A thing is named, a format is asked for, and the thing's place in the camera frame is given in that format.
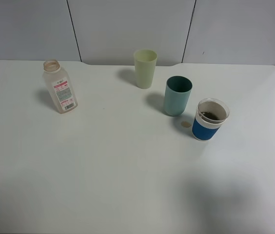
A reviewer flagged brown spilled drink puddle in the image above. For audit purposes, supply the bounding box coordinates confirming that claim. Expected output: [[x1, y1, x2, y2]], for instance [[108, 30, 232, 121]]
[[181, 121, 191, 128]]

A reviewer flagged pale green plastic cup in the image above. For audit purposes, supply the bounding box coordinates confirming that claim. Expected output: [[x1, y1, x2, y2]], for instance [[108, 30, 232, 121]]
[[134, 49, 157, 89]]

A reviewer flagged blue white sleeved cup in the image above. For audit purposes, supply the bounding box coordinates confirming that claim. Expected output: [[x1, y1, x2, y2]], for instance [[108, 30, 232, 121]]
[[192, 98, 230, 141]]

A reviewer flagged clear plastic drink bottle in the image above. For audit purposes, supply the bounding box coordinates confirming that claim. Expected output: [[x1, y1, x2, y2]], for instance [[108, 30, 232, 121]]
[[42, 59, 78, 114]]

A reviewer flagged teal plastic cup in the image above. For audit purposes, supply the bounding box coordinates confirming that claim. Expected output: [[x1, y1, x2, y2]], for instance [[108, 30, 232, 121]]
[[163, 76, 193, 116]]

